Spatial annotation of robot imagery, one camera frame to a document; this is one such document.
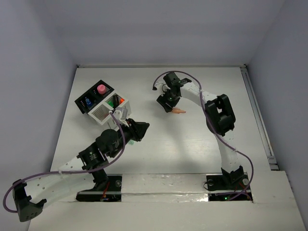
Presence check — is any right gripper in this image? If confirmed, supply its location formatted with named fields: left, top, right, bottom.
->
left=157, top=87, right=181, bottom=113

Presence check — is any green-capped black highlighter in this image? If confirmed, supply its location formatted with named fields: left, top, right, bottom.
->
left=107, top=97, right=114, bottom=107

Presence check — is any blue-capped black highlighter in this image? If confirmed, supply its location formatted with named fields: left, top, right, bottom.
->
left=113, top=95, right=120, bottom=108

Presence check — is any pink-capped clear pencil tube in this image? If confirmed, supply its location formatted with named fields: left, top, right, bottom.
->
left=97, top=84, right=107, bottom=95

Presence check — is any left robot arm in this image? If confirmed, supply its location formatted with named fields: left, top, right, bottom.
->
left=12, top=118, right=150, bottom=222

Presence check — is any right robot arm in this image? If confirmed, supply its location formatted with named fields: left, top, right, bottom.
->
left=152, top=71, right=247, bottom=191

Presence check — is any white slotted organizer box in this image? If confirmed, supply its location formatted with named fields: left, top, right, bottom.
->
left=88, top=91, right=131, bottom=129

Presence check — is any black slotted organizer box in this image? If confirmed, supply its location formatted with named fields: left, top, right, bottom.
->
left=75, top=80, right=115, bottom=114

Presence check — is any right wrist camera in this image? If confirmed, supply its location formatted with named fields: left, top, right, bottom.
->
left=152, top=81, right=166, bottom=91

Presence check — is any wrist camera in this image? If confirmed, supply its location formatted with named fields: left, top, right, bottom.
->
left=152, top=81, right=166, bottom=91
left=109, top=107, right=128, bottom=127

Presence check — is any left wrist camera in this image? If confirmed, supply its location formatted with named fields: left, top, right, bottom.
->
left=109, top=107, right=128, bottom=127

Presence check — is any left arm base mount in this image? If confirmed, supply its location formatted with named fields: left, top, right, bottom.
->
left=76, top=174, right=122, bottom=202

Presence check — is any aluminium side rail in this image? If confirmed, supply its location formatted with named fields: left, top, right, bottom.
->
left=240, top=67, right=280, bottom=171

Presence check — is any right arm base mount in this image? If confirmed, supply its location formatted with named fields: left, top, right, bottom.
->
left=203, top=166, right=253, bottom=202

